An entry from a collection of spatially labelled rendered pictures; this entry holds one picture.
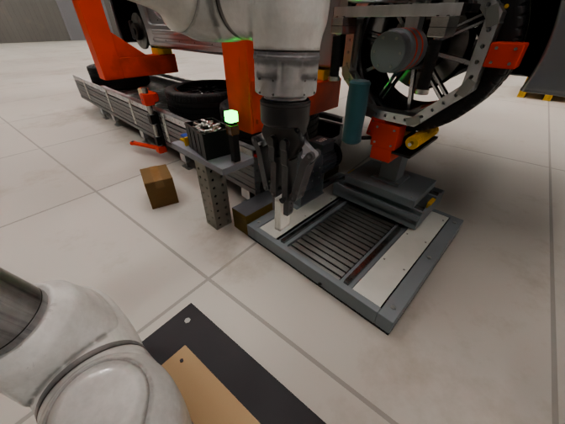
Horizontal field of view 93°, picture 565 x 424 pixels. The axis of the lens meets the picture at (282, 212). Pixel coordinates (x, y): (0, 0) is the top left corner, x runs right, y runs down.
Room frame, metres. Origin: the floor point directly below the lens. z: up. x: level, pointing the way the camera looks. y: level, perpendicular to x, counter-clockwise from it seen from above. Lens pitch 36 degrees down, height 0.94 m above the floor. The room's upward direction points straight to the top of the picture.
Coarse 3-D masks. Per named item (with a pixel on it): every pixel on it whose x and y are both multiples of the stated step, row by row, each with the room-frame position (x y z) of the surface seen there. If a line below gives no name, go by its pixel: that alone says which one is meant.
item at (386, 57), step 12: (384, 36) 1.09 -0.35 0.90; (396, 36) 1.07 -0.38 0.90; (408, 36) 1.08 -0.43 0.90; (420, 36) 1.13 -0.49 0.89; (372, 48) 1.12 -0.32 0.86; (384, 48) 1.09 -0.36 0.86; (396, 48) 1.06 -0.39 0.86; (408, 48) 1.05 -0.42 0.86; (420, 48) 1.11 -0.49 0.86; (372, 60) 1.11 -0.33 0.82; (384, 60) 1.08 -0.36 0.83; (396, 60) 1.05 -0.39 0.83; (408, 60) 1.07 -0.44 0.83; (420, 60) 1.15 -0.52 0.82; (384, 72) 1.08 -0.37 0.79
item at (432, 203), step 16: (336, 192) 1.35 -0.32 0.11; (352, 192) 1.28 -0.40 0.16; (368, 192) 1.27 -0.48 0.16; (432, 192) 1.25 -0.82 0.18; (368, 208) 1.20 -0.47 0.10; (384, 208) 1.15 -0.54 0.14; (400, 208) 1.14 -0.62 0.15; (416, 208) 1.10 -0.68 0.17; (432, 208) 1.18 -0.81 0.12; (416, 224) 1.03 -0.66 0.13
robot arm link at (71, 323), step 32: (0, 288) 0.22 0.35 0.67; (32, 288) 0.25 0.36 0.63; (64, 288) 0.27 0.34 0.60; (0, 320) 0.19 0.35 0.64; (32, 320) 0.21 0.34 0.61; (64, 320) 0.22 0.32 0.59; (96, 320) 0.24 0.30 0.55; (128, 320) 0.29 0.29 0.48; (0, 352) 0.17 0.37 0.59; (32, 352) 0.18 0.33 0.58; (64, 352) 0.19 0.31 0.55; (96, 352) 0.20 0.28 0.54; (0, 384) 0.15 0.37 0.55; (32, 384) 0.16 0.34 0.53
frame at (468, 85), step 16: (480, 0) 1.05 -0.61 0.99; (496, 0) 1.02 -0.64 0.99; (496, 16) 1.00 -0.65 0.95; (480, 32) 1.02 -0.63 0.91; (496, 32) 1.03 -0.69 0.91; (352, 48) 1.35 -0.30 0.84; (480, 48) 1.02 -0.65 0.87; (352, 64) 1.38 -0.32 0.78; (480, 64) 1.00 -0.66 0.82; (464, 80) 1.02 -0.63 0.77; (480, 80) 1.04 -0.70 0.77; (448, 96) 1.04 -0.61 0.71; (464, 96) 1.01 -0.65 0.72; (368, 112) 1.25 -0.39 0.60; (384, 112) 1.20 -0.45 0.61; (400, 112) 1.20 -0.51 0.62; (432, 112) 1.07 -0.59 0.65
